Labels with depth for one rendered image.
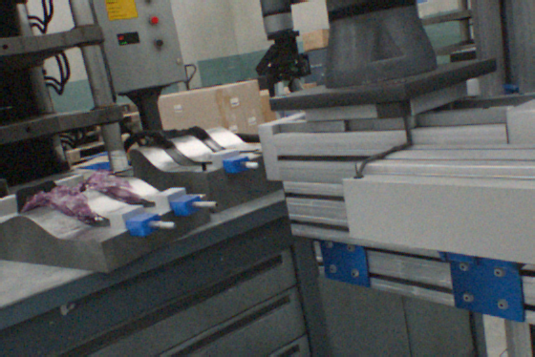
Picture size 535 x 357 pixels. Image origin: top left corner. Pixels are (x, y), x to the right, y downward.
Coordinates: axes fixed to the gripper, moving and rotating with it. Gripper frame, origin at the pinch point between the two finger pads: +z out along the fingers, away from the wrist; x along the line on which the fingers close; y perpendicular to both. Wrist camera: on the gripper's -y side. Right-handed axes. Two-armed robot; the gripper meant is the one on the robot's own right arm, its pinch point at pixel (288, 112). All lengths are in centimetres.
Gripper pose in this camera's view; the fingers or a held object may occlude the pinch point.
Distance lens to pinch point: 145.0
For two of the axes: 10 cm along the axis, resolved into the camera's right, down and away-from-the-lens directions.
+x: 7.8, -2.7, 5.7
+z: 1.8, 9.6, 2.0
